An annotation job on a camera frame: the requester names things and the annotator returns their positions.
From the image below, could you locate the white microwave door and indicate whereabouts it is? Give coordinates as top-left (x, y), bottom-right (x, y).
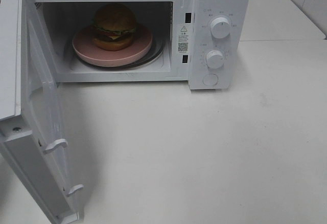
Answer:
top-left (1, 0), bottom-right (83, 223)

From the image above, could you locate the white microwave oven body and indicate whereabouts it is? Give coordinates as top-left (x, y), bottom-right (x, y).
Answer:
top-left (36, 0), bottom-right (248, 89)

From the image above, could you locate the glass microwave turntable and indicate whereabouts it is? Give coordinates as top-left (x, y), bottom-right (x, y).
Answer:
top-left (73, 40), bottom-right (165, 70)

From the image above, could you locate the upper white microwave knob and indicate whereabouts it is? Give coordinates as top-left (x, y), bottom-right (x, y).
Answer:
top-left (209, 15), bottom-right (231, 39)

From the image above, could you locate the burger with lettuce and cheese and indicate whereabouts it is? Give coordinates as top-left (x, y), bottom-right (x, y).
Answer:
top-left (92, 3), bottom-right (137, 51)

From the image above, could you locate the white microwave knob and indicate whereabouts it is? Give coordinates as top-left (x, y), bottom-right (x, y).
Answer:
top-left (209, 15), bottom-right (231, 39)
top-left (206, 50), bottom-right (225, 69)

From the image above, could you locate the round white door button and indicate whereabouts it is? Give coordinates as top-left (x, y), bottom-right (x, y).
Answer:
top-left (202, 74), bottom-right (219, 86)

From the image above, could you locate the lower white microwave knob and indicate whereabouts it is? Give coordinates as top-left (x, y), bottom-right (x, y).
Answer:
top-left (206, 50), bottom-right (225, 69)

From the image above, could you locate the pink round plate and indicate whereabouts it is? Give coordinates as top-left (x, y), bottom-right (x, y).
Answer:
top-left (72, 25), bottom-right (153, 68)

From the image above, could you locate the white warning label sticker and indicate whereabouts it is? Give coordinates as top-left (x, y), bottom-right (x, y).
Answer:
top-left (177, 24), bottom-right (189, 53)

